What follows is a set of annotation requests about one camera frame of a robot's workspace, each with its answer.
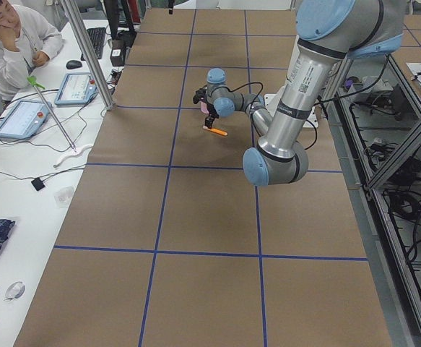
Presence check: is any aluminium side frame rack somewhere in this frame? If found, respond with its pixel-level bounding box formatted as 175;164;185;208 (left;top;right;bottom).
321;14;421;347

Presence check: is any pink mesh pen holder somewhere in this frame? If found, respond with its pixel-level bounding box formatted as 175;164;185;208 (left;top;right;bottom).
200;102;209;114

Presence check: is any orange highlighter pen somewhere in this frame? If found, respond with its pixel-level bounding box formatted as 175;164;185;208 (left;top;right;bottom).
203;126;228;137

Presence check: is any person in white shirt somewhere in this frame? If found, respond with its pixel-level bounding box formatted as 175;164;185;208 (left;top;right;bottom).
0;1;63;103

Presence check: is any aluminium frame post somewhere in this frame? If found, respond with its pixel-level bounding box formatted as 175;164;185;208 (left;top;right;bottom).
61;0;115;111

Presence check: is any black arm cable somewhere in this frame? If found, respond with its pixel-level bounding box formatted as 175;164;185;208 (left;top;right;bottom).
224;81;319;151

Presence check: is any small black square device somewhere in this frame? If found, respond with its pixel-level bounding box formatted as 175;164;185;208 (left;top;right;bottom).
31;177;45;192

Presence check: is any near blue teach pendant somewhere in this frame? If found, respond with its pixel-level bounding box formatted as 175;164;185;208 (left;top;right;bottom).
0;100;50;140

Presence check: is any black computer mouse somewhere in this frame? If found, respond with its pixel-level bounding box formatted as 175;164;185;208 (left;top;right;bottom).
66;59;83;70

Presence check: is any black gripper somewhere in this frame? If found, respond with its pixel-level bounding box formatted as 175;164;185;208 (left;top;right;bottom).
205;113;218;129

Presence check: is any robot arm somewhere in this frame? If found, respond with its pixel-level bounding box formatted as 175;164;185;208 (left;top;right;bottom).
243;1;406;187
195;68;287;136

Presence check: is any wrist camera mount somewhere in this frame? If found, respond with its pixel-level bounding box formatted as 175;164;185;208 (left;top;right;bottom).
193;87;207;105

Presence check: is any blue teach pendant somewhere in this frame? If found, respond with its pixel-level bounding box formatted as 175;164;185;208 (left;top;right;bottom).
0;100;50;140
54;72;97;106

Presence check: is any black keyboard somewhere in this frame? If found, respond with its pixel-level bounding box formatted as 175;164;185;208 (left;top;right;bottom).
87;27;106;59

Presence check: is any metal rod green clip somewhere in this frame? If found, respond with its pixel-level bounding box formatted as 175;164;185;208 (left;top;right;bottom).
27;75;77;152

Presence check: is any far blue teach pendant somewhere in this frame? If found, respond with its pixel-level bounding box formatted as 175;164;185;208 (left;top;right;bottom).
54;72;97;106

